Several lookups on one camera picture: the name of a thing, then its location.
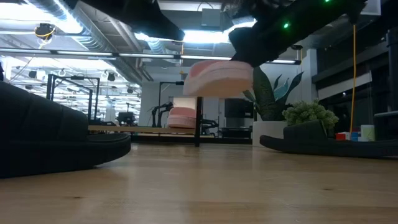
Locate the grey ceiling unit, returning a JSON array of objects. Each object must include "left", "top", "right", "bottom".
[{"left": 360, "top": 0, "right": 382, "bottom": 16}]

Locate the pink slide sandal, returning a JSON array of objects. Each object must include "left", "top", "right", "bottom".
[
  {"left": 167, "top": 106, "right": 198, "bottom": 129},
  {"left": 182, "top": 60, "right": 254, "bottom": 99}
]

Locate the white green cylinder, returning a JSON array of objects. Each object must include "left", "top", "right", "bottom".
[{"left": 360, "top": 124, "right": 376, "bottom": 142}]

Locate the wooden shelf black frame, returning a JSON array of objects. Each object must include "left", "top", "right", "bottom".
[{"left": 88, "top": 96, "right": 205, "bottom": 147}]

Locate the black aluminium table frame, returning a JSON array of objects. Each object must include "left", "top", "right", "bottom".
[{"left": 130, "top": 136, "right": 253, "bottom": 145}]

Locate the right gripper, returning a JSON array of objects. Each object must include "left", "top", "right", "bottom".
[{"left": 229, "top": 26, "right": 295, "bottom": 68}]

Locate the long ceiling light bar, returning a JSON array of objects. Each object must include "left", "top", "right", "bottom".
[{"left": 0, "top": 47, "right": 302, "bottom": 65}]

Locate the bushy green plant patterned pot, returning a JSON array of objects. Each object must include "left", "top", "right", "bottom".
[{"left": 282, "top": 99, "right": 340, "bottom": 138}]

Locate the black background rig frame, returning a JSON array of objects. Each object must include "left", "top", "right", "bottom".
[
  {"left": 158, "top": 80, "right": 187, "bottom": 126},
  {"left": 46, "top": 73, "right": 101, "bottom": 125}
]

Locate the black slide sandal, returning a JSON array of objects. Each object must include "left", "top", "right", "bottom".
[
  {"left": 0, "top": 81, "right": 132, "bottom": 179},
  {"left": 259, "top": 119, "right": 398, "bottom": 159}
]

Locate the yellow cable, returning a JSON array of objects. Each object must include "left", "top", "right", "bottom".
[{"left": 349, "top": 24, "right": 357, "bottom": 135}]

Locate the snake plant white pot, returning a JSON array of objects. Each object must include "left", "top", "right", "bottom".
[{"left": 242, "top": 65, "right": 305, "bottom": 148}]

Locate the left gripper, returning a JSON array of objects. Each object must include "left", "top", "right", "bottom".
[{"left": 123, "top": 0, "right": 185, "bottom": 42}]

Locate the black wall screen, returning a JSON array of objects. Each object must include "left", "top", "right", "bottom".
[{"left": 224, "top": 98, "right": 254, "bottom": 119}]

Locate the grey ceiling box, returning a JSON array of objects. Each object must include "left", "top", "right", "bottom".
[{"left": 201, "top": 7, "right": 223, "bottom": 29}]

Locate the small dark monitor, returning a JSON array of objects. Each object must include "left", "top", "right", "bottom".
[{"left": 117, "top": 111, "right": 137, "bottom": 126}]

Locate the hanging yellow cord reel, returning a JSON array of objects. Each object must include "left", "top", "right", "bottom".
[{"left": 34, "top": 22, "right": 57, "bottom": 42}]

